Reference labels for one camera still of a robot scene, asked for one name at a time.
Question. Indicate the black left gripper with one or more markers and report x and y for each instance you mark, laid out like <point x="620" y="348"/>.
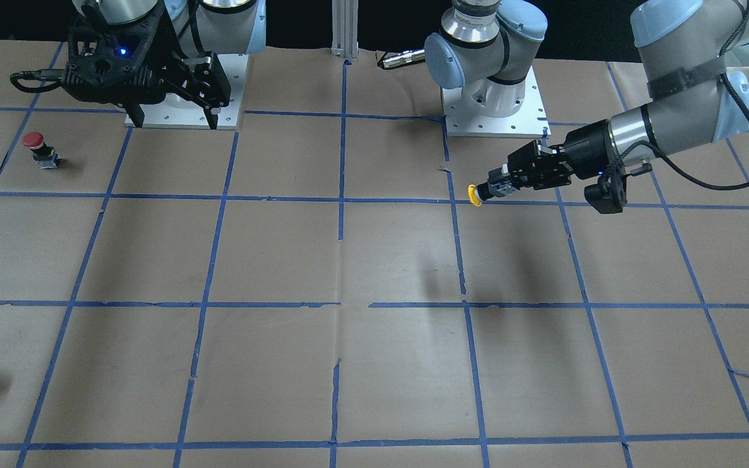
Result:
<point x="586" y="149"/>

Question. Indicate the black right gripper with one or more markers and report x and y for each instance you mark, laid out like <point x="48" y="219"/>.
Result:
<point x="171" y="51"/>

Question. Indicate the yellow push button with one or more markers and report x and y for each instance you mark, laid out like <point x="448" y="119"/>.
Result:
<point x="478" y="194"/>

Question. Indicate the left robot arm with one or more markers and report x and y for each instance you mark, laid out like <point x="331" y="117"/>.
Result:
<point x="486" y="48"/>

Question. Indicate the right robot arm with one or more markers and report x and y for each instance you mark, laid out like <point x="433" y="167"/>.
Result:
<point x="221" y="27"/>

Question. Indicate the red push button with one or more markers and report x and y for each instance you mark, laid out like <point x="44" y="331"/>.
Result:
<point x="43" y="154"/>

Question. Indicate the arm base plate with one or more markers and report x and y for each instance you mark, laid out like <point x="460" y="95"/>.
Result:
<point x="228" y="72"/>
<point x="530" y="117"/>

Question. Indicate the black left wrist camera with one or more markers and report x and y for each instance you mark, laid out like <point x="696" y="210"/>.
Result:
<point x="609" y="194"/>

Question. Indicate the silver cable connector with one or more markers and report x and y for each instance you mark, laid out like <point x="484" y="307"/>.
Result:
<point x="393" y="61"/>

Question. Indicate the aluminium profile post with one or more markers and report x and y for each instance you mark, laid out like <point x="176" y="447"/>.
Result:
<point x="345" y="16"/>

